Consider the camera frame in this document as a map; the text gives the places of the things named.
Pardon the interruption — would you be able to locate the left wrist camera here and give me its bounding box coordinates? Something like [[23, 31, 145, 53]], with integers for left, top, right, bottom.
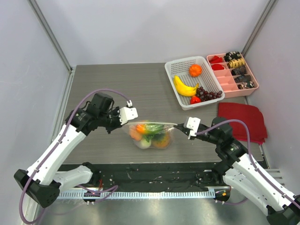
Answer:
[[119, 100, 138, 126]]

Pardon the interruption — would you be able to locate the red folded cloth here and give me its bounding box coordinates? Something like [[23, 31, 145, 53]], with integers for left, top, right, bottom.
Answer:
[[217, 102, 268, 144]]

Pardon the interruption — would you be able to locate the white radish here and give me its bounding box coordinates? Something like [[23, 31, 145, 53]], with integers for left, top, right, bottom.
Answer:
[[139, 138, 152, 149]]

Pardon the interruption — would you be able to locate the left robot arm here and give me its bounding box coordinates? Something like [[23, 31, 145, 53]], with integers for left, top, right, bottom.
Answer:
[[14, 90, 138, 208]]

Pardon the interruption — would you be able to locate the orange tangerine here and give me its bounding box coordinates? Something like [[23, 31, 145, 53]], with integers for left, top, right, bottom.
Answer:
[[189, 64, 202, 77]]

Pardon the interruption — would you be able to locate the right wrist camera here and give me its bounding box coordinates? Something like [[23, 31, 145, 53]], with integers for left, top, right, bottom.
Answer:
[[183, 117, 201, 140]]

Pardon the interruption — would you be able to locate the red strawberry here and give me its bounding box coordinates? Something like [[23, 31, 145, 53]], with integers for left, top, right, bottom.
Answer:
[[190, 96, 202, 105]]

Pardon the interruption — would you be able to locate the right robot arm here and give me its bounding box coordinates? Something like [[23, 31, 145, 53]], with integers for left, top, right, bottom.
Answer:
[[174, 117, 300, 225]]

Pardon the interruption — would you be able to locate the peach fruit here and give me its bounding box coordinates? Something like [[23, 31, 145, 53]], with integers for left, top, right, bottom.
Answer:
[[129, 129, 143, 141]]

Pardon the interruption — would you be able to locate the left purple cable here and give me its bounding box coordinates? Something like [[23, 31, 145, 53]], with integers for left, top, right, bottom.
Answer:
[[18, 88, 133, 225]]

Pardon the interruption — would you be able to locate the purple grape bunch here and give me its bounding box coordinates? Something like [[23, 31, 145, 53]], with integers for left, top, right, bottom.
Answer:
[[196, 86, 223, 102]]

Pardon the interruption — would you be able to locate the clear spotted zip bag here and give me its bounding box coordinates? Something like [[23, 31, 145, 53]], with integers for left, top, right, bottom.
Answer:
[[122, 120, 177, 150]]

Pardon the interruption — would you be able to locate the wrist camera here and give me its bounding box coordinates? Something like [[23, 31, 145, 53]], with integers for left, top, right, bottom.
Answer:
[[119, 100, 138, 126], [183, 117, 201, 140]]

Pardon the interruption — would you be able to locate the orange toy pineapple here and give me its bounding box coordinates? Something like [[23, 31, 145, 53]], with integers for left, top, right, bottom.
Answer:
[[145, 132, 171, 149]]

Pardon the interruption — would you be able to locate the white slotted cable duct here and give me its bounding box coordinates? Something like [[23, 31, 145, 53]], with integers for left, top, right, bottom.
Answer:
[[57, 189, 215, 200]]

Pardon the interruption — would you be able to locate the yellow banana bunch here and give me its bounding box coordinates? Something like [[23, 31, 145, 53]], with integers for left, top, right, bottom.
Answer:
[[173, 75, 199, 97]]

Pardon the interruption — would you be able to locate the yellow orange mango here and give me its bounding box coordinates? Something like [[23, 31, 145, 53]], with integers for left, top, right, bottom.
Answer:
[[135, 123, 164, 135]]

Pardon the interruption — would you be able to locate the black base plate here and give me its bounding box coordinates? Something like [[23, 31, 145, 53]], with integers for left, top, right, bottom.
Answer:
[[73, 162, 227, 193]]

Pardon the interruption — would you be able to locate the pink divided tray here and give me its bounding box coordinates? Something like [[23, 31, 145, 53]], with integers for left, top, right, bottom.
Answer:
[[207, 54, 259, 98]]

